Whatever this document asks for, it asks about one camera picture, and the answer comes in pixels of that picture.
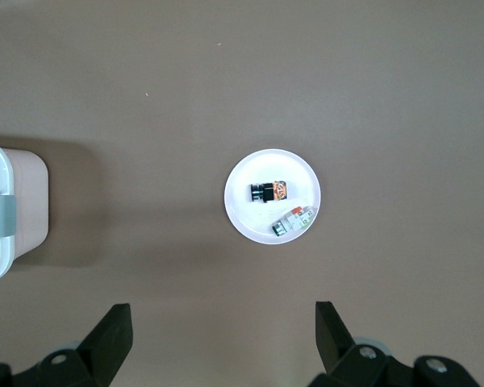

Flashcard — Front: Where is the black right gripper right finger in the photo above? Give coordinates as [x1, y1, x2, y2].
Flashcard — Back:
[310, 301, 392, 387]

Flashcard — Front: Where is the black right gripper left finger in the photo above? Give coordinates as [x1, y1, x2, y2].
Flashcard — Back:
[34, 304, 134, 387]

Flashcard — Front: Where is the orange push-button switch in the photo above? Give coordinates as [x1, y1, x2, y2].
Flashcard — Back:
[248, 181, 288, 204]

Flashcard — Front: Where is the white lidded storage box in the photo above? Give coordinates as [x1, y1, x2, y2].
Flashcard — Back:
[0, 136, 49, 285]

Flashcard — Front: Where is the pink round plate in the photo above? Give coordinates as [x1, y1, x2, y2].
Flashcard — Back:
[224, 148, 322, 245]

